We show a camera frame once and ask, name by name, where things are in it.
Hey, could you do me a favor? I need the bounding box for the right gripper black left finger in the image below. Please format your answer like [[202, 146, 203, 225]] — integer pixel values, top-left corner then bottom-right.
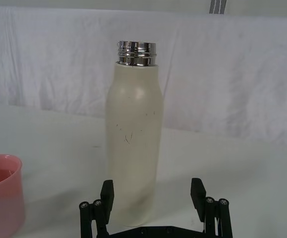
[[78, 179, 115, 238]]

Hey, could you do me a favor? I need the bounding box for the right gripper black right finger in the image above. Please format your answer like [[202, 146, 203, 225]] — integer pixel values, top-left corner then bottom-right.
[[190, 178, 230, 238]]

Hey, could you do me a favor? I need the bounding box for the cream vacuum bottle steel neck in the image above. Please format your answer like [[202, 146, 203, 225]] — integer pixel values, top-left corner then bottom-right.
[[104, 40, 163, 228]]

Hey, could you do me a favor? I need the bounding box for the white table cloth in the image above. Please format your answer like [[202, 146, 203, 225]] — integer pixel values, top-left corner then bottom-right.
[[0, 107, 287, 238]]

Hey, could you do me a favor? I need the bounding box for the pink cup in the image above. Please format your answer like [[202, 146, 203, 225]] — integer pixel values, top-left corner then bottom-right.
[[0, 154, 25, 238]]

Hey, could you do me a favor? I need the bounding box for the white curtain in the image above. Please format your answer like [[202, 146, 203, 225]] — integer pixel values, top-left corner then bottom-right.
[[0, 0, 287, 149]]

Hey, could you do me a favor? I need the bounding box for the grey striped post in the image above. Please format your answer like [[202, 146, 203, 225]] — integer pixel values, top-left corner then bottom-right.
[[209, 0, 227, 15]]

